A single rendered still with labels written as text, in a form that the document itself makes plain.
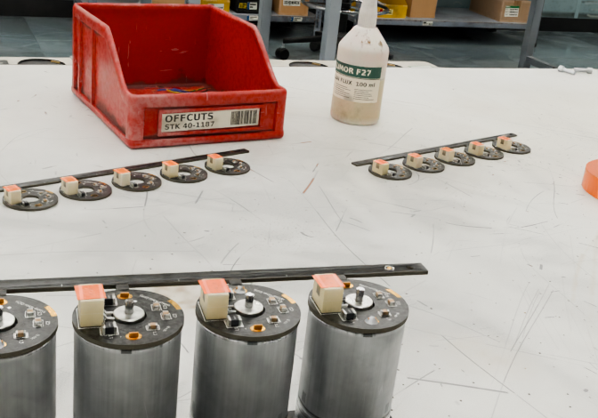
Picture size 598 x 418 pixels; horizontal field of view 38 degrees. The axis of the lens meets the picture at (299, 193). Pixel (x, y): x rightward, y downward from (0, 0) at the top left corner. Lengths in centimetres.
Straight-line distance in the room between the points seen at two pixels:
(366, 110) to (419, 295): 24
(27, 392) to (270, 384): 5
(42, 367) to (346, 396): 7
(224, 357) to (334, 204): 25
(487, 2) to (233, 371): 514
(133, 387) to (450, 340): 16
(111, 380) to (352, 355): 6
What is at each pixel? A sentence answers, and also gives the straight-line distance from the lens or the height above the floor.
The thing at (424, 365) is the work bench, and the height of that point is 75.
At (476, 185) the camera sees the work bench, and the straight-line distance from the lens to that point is 50.
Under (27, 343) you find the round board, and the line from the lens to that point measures 19.
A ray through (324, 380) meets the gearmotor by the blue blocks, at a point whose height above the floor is 80.
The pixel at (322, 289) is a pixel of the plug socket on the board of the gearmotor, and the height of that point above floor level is 82.
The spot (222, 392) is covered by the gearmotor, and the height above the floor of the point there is 80.
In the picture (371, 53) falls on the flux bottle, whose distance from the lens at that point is 56.
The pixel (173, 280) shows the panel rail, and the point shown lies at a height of 81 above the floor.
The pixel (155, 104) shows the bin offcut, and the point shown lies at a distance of 49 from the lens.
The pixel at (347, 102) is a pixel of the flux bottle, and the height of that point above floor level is 76.
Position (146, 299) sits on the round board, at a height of 81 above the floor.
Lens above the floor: 91
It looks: 21 degrees down
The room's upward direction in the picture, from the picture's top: 6 degrees clockwise
